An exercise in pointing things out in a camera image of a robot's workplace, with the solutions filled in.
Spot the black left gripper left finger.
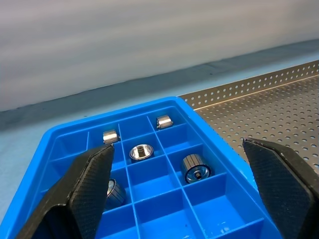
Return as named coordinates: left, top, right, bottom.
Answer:
left=14, top=143, right=116, bottom=239

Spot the perforated metal tray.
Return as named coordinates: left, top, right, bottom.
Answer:
left=179, top=59, right=319, bottom=194

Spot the blue compartment tray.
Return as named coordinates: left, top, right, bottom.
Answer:
left=4, top=96, right=285, bottom=239

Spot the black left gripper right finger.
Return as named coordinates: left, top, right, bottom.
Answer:
left=242, top=137, right=319, bottom=239

